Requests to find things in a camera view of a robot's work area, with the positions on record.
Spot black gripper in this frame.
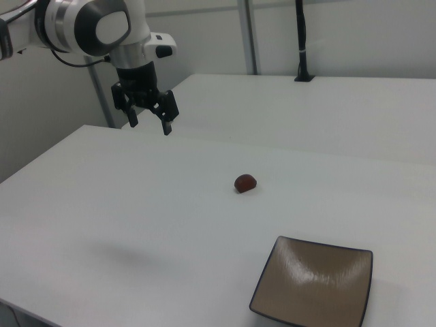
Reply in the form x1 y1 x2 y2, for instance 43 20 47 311
110 61 181 138

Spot small round brown food item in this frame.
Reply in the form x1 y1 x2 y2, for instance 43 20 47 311
233 173 258 194

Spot square brown ceramic plate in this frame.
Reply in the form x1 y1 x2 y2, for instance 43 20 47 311
249 235 373 325

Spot grey metal partition post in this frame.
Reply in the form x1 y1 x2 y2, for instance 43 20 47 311
243 0 261 75
89 63 116 129

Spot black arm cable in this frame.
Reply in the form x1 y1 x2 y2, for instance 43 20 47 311
50 49 112 68

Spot black camera stand pole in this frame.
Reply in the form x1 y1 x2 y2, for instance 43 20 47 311
294 0 316 83

